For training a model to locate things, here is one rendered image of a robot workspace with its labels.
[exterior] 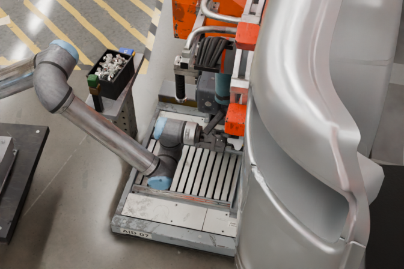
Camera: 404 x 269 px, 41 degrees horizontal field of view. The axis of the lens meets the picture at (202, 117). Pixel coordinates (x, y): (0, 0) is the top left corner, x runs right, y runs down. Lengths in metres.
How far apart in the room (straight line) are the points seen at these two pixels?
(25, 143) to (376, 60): 1.66
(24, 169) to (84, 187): 0.37
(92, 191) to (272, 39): 1.93
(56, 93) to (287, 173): 1.09
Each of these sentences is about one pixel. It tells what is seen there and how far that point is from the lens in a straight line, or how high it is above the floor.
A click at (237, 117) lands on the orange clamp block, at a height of 0.88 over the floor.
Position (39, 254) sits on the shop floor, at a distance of 2.62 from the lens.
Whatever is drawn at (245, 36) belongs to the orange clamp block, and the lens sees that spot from 1.71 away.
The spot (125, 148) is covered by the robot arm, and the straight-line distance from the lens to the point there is 2.01.
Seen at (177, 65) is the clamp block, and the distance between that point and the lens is 1.89.
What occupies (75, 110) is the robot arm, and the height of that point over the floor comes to 0.84.
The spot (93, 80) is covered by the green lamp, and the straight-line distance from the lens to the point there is 2.29.
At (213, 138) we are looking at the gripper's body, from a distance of 2.05.
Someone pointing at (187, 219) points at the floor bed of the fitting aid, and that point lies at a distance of 2.51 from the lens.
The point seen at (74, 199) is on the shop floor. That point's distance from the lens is 2.73.
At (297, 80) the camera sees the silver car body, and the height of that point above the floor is 1.64.
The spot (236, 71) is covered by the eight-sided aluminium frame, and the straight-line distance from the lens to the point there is 1.80.
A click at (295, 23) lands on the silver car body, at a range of 0.94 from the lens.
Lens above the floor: 2.23
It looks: 48 degrees down
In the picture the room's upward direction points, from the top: straight up
